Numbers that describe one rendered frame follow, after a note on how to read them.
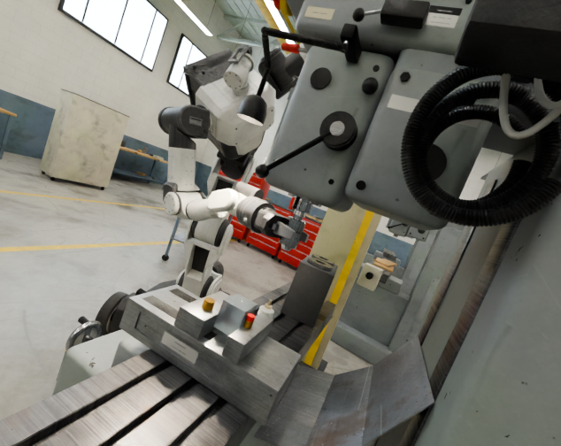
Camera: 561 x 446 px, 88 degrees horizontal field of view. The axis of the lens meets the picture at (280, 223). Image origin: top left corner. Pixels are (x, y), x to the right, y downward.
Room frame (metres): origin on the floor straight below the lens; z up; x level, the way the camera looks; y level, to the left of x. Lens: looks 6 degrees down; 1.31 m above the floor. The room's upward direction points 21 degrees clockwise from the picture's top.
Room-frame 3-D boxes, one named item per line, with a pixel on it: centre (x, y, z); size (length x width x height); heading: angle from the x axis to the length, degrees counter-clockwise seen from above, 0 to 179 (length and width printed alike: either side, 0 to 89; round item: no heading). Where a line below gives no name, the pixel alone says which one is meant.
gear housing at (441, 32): (0.69, -0.07, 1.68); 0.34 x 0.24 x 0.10; 70
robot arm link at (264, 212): (0.77, 0.03, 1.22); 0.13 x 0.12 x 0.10; 138
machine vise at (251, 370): (0.58, 0.05, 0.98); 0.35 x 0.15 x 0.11; 72
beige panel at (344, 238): (2.39, -0.53, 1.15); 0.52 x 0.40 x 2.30; 70
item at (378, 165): (0.64, -0.22, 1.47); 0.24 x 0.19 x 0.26; 160
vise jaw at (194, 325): (0.59, 0.07, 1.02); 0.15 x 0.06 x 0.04; 162
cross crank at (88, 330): (0.88, 0.43, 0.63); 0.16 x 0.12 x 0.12; 70
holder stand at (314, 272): (1.03, -0.19, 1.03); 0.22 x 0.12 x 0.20; 167
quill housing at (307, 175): (0.71, -0.04, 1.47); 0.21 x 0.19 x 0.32; 160
